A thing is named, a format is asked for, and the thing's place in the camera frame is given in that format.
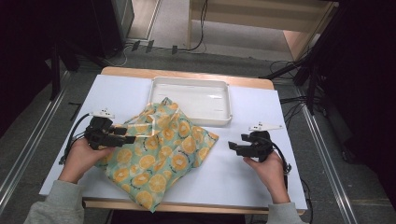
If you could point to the black cabinet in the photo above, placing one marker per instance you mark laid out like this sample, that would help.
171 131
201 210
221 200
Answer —
109 25

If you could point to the white table mat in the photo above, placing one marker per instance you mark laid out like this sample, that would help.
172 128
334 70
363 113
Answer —
118 96

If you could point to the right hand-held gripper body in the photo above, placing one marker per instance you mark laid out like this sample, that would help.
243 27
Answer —
260 147

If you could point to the light wooden shelf unit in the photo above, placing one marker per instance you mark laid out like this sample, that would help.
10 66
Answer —
249 18

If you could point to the person's right hand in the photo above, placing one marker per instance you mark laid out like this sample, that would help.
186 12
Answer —
272 177

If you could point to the person's left hand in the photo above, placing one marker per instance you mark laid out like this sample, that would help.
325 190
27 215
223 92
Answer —
79 160

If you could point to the metal floor rail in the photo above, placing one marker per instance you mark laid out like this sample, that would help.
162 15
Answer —
28 149
327 165

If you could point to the white plastic tray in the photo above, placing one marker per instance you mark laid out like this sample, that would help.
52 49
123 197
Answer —
193 99

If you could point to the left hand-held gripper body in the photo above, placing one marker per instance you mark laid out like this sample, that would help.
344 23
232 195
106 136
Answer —
101 137

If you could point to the wooden table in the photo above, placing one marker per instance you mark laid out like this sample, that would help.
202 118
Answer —
186 74

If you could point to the black metal stand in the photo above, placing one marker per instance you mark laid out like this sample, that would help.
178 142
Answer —
311 81
56 71

